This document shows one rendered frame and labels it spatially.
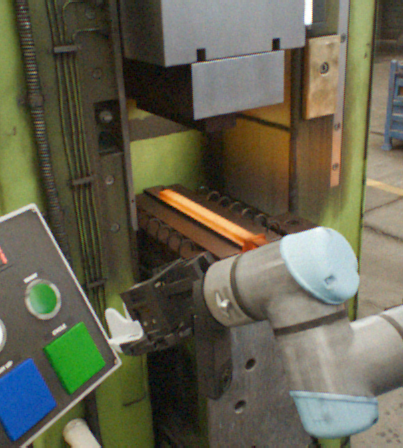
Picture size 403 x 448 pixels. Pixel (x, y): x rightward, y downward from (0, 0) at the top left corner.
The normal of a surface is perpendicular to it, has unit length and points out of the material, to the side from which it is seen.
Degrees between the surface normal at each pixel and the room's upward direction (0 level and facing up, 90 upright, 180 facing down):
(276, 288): 75
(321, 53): 90
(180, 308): 90
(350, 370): 56
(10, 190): 90
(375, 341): 27
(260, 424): 90
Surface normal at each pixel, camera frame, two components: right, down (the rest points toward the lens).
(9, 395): 0.71, -0.31
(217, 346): 0.86, 0.12
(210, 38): 0.54, 0.31
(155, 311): -0.53, 0.35
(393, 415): -0.04, -0.92
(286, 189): -0.84, 0.25
